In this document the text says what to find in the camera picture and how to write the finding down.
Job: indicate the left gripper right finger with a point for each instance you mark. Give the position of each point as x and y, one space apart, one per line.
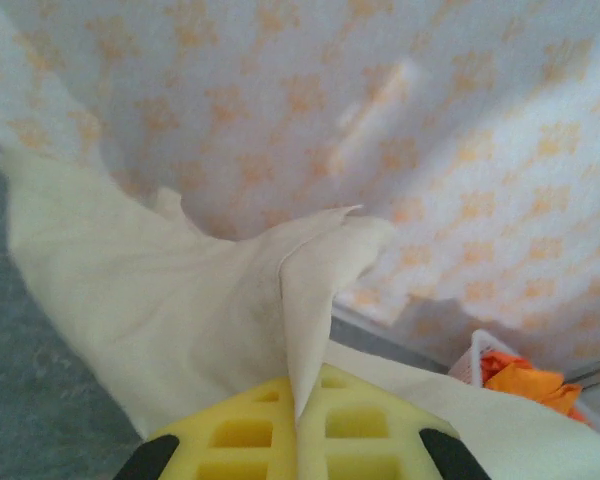
380 440

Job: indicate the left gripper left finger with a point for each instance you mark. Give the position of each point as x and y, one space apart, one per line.
230 440

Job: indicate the red-orange shorts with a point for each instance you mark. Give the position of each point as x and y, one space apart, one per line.
495 361

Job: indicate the beige shorts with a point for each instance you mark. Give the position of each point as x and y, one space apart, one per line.
155 300

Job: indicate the light orange shorts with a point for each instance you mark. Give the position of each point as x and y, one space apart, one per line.
535 387

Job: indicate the white plastic basket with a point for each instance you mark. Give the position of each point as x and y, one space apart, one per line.
472 360

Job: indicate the aluminium rail along wall foot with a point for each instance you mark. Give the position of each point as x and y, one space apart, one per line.
380 335

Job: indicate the aluminium side rail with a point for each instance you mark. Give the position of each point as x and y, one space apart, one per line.
597 372

